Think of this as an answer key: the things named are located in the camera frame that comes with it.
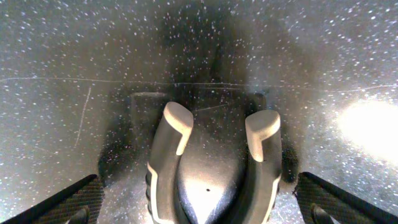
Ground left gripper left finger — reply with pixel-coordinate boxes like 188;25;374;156
0;174;106;224

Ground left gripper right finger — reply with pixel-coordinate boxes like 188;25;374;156
294;171;398;224

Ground black and white pliers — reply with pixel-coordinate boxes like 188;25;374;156
145;101;284;224

